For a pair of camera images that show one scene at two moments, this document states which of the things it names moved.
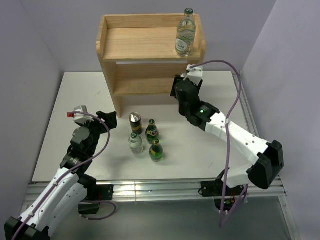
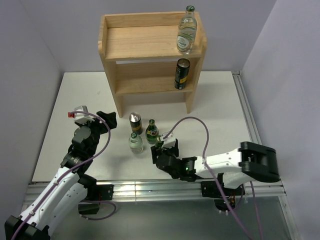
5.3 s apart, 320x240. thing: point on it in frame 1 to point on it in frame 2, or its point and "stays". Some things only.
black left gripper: [110, 118] stays
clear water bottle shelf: [185, 34] stays
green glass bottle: [152, 132] stays
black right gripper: [177, 78] to [154, 151]
